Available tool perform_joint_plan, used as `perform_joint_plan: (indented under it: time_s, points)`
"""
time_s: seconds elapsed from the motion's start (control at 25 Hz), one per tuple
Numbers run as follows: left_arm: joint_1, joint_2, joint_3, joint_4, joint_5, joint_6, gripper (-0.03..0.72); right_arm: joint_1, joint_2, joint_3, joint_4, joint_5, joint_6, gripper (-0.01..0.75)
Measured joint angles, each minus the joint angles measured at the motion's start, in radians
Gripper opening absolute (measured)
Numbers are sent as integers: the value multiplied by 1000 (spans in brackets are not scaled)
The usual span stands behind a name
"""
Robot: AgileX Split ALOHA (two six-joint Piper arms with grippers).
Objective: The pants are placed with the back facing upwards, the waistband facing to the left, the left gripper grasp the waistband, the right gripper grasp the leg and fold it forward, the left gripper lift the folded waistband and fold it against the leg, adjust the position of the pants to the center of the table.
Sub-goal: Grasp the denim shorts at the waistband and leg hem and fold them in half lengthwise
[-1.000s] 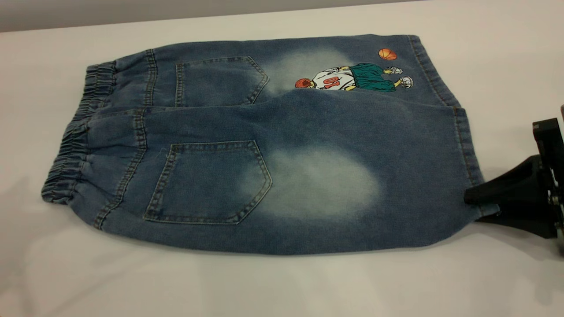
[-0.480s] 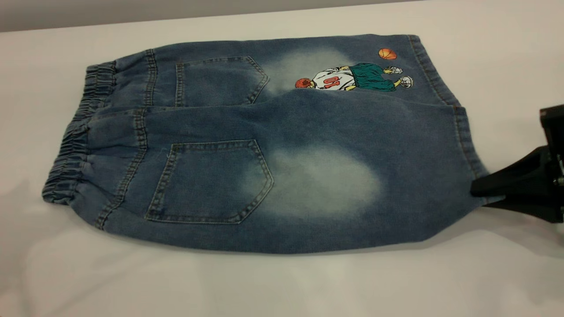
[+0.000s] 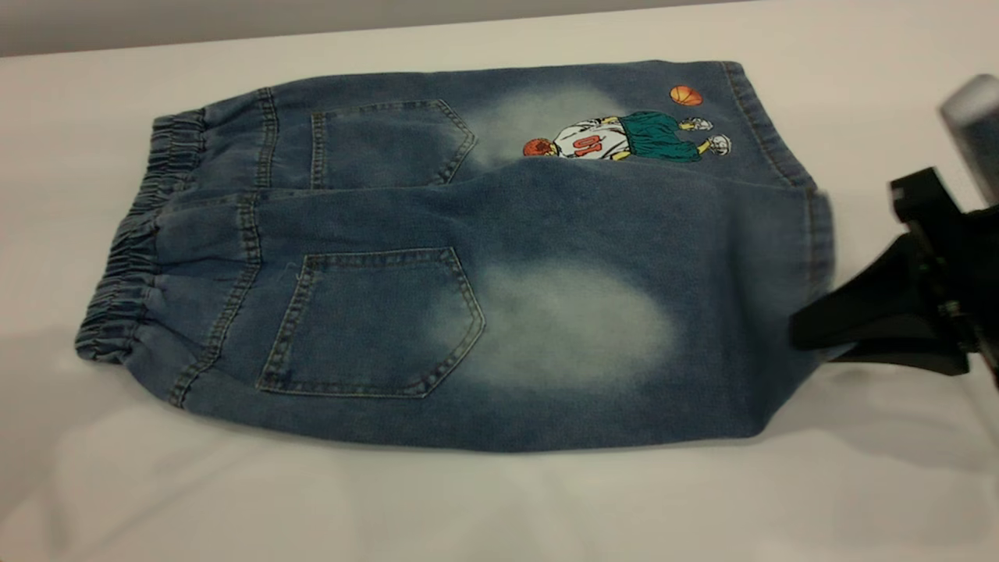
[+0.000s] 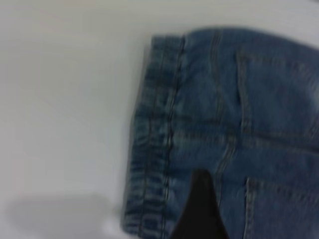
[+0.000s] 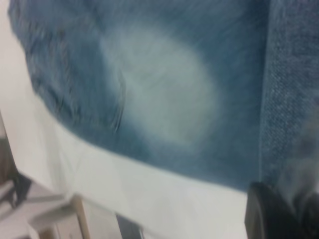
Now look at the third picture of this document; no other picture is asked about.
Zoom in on blue denim shorts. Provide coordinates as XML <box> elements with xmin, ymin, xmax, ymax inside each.
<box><xmin>74</xmin><ymin>61</ymin><xmax>853</xmax><ymax>454</ymax></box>

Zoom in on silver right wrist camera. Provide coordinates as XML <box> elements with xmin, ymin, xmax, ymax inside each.
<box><xmin>940</xmin><ymin>74</ymin><xmax>999</xmax><ymax>208</ymax></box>

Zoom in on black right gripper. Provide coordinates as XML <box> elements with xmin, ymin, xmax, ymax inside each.
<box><xmin>788</xmin><ymin>166</ymin><xmax>999</xmax><ymax>389</ymax></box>

